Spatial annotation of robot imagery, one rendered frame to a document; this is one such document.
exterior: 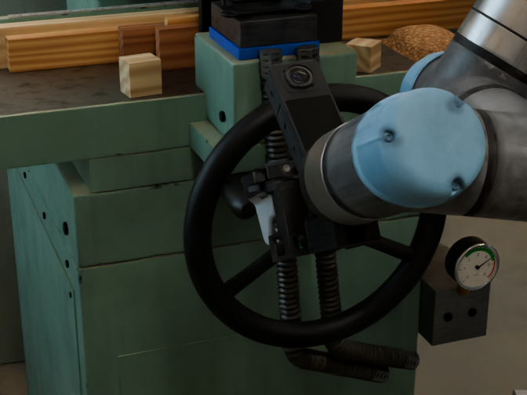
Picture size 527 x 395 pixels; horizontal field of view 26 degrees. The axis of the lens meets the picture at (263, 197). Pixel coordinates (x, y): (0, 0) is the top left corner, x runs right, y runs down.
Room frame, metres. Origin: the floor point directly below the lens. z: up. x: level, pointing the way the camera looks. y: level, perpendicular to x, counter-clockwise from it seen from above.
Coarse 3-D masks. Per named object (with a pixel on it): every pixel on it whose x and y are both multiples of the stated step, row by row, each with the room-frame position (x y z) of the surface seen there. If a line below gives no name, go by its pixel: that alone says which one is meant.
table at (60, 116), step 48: (384, 48) 1.39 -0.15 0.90; (0, 96) 1.19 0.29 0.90; (48, 96) 1.19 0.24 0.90; (96, 96) 1.19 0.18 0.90; (144, 96) 1.19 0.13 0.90; (192, 96) 1.20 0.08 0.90; (0, 144) 1.13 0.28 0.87; (48, 144) 1.14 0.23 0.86; (96, 144) 1.16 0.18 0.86; (144, 144) 1.18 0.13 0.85; (192, 144) 1.19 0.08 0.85
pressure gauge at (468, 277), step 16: (464, 240) 1.27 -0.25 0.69; (480, 240) 1.28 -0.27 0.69; (448, 256) 1.27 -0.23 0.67; (464, 256) 1.25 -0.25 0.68; (480, 256) 1.26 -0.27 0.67; (496, 256) 1.27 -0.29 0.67; (448, 272) 1.27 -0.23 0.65; (464, 272) 1.25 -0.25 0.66; (480, 272) 1.26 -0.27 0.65; (496, 272) 1.27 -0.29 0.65; (464, 288) 1.25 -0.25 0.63
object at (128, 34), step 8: (136, 24) 1.34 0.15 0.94; (144, 24) 1.34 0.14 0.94; (152, 24) 1.34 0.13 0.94; (160, 24) 1.34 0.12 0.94; (120, 32) 1.32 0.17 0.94; (128, 32) 1.31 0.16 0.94; (136, 32) 1.32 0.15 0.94; (144, 32) 1.32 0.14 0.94; (152, 32) 1.32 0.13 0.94; (120, 40) 1.32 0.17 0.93; (128, 40) 1.31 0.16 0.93; (136, 40) 1.32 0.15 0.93; (144, 40) 1.32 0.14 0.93; (152, 40) 1.32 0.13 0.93; (120, 48) 1.32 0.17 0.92; (128, 48) 1.31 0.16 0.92; (136, 48) 1.32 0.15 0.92; (144, 48) 1.32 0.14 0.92; (152, 48) 1.32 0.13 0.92
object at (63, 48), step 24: (408, 0) 1.48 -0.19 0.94; (432, 0) 1.48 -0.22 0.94; (456, 0) 1.49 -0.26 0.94; (360, 24) 1.44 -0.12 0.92; (384, 24) 1.45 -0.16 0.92; (408, 24) 1.46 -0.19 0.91; (456, 24) 1.49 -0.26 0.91; (24, 48) 1.29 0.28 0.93; (48, 48) 1.30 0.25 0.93; (72, 48) 1.31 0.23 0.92; (96, 48) 1.32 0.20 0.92
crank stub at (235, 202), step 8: (224, 184) 1.01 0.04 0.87; (232, 184) 1.00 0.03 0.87; (224, 192) 1.00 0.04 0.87; (232, 192) 0.99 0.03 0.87; (240, 192) 0.98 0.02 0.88; (232, 200) 0.98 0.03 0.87; (240, 200) 0.97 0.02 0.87; (248, 200) 0.97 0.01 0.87; (232, 208) 0.97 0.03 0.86; (240, 208) 0.96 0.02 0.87; (248, 208) 0.96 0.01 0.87; (240, 216) 0.97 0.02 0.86; (248, 216) 0.96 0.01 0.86
